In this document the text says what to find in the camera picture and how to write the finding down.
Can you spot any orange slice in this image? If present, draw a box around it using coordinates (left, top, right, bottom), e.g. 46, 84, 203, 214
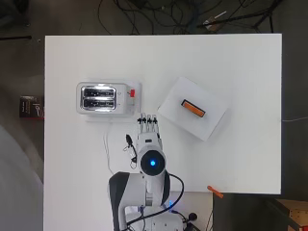
183, 100, 206, 117

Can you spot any steel toaster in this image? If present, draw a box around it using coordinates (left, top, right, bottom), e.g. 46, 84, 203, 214
76, 81, 142, 116

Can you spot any black block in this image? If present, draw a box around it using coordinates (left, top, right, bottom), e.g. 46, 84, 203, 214
180, 98, 207, 118

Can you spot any white toaster cable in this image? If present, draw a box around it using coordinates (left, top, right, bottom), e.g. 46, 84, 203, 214
102, 122, 117, 176

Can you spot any black floor cable tangle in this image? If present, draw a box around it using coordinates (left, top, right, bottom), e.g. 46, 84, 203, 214
97, 0, 225, 36

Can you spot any white hanging sheet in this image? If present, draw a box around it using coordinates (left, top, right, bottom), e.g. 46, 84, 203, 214
0, 124, 44, 231

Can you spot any cardboard box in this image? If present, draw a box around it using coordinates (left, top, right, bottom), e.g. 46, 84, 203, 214
274, 198, 308, 231

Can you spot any orange clamp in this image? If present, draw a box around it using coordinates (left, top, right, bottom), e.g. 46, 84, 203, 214
206, 185, 225, 199

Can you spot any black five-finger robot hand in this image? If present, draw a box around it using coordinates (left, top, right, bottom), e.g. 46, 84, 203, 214
136, 112, 163, 145

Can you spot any thin white floor cable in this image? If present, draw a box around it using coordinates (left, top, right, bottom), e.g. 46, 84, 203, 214
281, 116, 308, 123

